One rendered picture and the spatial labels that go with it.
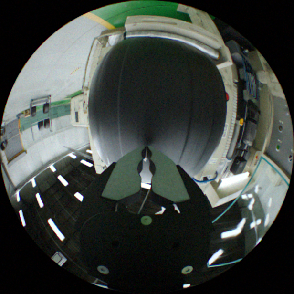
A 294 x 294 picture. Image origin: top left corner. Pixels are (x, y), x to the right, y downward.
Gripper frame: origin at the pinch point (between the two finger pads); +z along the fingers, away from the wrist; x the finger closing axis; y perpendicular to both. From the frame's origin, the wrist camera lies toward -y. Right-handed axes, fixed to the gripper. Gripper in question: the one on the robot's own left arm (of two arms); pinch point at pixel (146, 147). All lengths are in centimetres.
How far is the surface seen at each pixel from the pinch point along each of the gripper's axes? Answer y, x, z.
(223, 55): -29.5, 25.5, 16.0
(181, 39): -29.3, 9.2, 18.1
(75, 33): -115, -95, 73
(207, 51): -28.8, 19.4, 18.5
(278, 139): -9, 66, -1
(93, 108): -4.7, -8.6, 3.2
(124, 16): -115, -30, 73
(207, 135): -1.8, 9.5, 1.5
